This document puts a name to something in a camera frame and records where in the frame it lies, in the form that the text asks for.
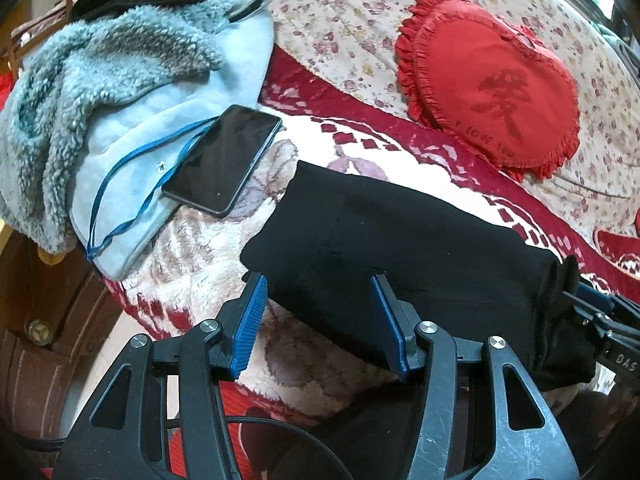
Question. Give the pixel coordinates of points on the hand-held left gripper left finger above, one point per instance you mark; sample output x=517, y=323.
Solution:
x=248, y=330

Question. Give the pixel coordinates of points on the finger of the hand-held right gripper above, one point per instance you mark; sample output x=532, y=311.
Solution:
x=596, y=297
x=607, y=325

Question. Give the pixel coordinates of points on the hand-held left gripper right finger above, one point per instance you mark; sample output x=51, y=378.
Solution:
x=389, y=330

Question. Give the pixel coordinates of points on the black pants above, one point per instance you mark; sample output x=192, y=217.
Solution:
x=400, y=240

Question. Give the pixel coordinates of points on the red and white plush blanket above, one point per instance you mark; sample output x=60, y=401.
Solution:
x=300, y=360

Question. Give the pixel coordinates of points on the black smartphone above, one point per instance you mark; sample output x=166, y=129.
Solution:
x=225, y=160

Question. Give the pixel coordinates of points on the brass cabinet knob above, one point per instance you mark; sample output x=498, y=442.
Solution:
x=40, y=332

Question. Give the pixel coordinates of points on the brown wooden cabinet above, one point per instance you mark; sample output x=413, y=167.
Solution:
x=30, y=385

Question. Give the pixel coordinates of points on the light blue fleece jacket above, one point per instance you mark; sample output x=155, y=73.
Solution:
x=125, y=110

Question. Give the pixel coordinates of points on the red heart pillow with ruffles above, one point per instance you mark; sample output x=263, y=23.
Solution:
x=475, y=75

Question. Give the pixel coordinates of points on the floral quilt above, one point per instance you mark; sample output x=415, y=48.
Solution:
x=340, y=25

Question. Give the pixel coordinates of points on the wooden chair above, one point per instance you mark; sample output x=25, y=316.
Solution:
x=15, y=45

